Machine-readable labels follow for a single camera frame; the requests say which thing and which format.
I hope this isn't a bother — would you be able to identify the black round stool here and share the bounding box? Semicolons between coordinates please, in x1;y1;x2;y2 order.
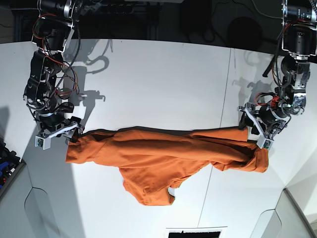
227;17;263;51

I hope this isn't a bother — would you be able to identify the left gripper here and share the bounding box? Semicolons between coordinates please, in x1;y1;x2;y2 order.
238;101;292;140

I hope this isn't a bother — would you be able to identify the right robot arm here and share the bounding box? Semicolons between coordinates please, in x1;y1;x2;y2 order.
23;0;84;150

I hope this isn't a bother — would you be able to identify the black slot panel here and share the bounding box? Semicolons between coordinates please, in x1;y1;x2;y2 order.
164;227;227;238

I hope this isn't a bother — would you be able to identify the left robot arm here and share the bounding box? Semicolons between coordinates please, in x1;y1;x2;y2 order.
239;0;317;149

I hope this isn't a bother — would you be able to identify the orange t-shirt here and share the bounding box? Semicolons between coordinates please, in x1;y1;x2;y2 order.
66;127;268;206

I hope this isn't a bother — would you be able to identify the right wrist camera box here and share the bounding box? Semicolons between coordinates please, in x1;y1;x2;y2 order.
35;135;52;150

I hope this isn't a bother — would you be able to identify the bin of dark clothes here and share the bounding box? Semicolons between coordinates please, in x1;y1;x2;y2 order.
0;138;22;189

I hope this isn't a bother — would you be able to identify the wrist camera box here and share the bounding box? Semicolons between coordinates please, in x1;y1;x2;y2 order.
257;137;274;150
35;135;52;150

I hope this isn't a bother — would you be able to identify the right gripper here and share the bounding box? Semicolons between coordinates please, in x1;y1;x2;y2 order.
32;109;85;143

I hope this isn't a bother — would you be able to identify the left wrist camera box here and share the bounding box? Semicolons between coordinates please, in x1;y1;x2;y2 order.
257;137;274;150

